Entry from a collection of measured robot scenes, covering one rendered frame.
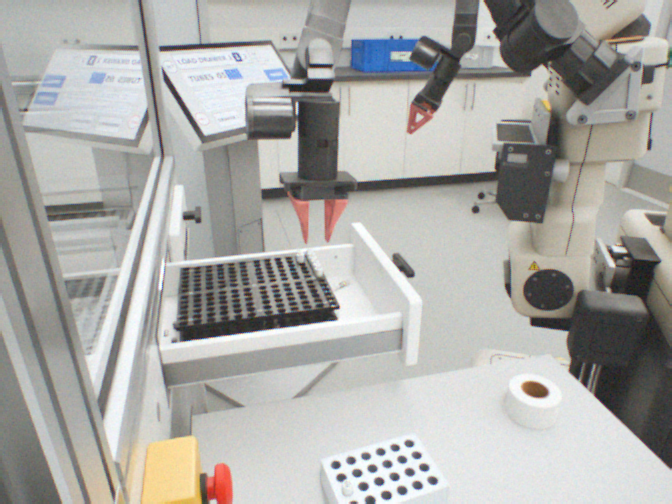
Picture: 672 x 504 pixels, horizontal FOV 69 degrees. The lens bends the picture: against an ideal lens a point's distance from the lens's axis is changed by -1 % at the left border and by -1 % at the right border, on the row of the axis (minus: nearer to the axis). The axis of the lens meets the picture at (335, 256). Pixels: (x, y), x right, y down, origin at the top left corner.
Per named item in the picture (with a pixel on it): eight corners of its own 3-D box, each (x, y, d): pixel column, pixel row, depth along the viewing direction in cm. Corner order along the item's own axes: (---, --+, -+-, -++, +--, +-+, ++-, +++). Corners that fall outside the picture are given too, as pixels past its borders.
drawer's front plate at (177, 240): (189, 229, 116) (183, 183, 111) (187, 288, 91) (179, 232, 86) (181, 229, 115) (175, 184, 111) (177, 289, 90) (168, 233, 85)
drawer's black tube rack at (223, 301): (314, 286, 87) (314, 253, 85) (339, 343, 72) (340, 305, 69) (185, 302, 83) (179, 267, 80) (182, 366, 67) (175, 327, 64)
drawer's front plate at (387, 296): (358, 274, 95) (359, 221, 91) (416, 366, 70) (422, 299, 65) (349, 275, 95) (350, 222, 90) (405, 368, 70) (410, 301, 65)
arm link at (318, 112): (345, 94, 64) (334, 91, 70) (292, 93, 63) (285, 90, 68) (343, 147, 67) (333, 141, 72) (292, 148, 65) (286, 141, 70)
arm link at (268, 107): (331, 37, 65) (319, 72, 73) (243, 33, 62) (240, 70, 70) (341, 122, 63) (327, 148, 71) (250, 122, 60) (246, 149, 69)
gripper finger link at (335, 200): (347, 248, 72) (349, 185, 69) (298, 251, 70) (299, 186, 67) (335, 233, 78) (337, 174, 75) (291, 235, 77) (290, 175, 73)
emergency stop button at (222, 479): (233, 481, 48) (229, 451, 46) (236, 517, 45) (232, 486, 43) (202, 487, 48) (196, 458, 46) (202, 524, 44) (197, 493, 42)
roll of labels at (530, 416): (548, 396, 73) (554, 375, 71) (562, 431, 67) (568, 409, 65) (500, 393, 74) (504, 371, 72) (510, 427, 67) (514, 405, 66)
